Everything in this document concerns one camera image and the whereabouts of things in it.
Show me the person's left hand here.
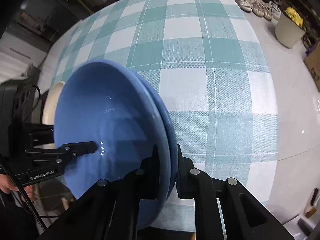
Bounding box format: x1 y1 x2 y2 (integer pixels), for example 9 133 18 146
0 174 36 201

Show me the cardboard box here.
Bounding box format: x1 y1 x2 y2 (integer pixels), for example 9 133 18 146
304 43 320 91

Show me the beige round plate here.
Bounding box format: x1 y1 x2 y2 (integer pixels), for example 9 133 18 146
42 81 65 125

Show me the teal plaid tablecloth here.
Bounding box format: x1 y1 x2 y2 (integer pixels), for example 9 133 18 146
49 0 279 233

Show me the beige trash bin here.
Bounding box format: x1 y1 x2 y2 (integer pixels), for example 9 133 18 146
274 7 306 49

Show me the blue bowl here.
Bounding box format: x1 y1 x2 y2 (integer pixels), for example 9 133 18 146
54 60 171 229
133 72 178 199

